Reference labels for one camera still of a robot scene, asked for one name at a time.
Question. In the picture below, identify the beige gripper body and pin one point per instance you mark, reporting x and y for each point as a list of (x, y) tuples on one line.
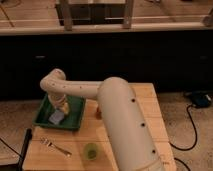
[(64, 107)]

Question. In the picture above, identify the blue-grey sponge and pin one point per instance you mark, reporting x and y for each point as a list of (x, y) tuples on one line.
[(56, 117)]

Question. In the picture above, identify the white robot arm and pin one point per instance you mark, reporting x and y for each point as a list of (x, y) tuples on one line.
[(130, 138)]

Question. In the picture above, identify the green plastic tray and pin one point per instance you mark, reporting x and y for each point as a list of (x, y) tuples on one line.
[(71, 122)]

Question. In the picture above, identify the orange fruit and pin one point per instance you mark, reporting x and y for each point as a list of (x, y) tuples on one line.
[(98, 113)]

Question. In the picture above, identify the silver metal fork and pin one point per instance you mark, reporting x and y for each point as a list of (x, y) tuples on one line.
[(48, 143)]

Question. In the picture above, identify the black pole beside table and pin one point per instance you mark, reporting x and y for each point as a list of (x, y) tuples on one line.
[(27, 138)]

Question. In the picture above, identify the green plastic cup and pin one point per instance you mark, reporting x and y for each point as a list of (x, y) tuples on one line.
[(90, 151)]

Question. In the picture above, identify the black power adapter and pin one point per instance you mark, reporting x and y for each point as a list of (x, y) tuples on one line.
[(200, 100)]

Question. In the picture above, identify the wooden frame left post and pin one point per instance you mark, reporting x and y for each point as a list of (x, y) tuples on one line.
[(66, 14)]

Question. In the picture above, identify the wooden frame post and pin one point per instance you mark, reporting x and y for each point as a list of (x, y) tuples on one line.
[(66, 14), (128, 12)]

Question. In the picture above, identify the wooden frame right post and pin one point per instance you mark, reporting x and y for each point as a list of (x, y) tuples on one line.
[(128, 12)]

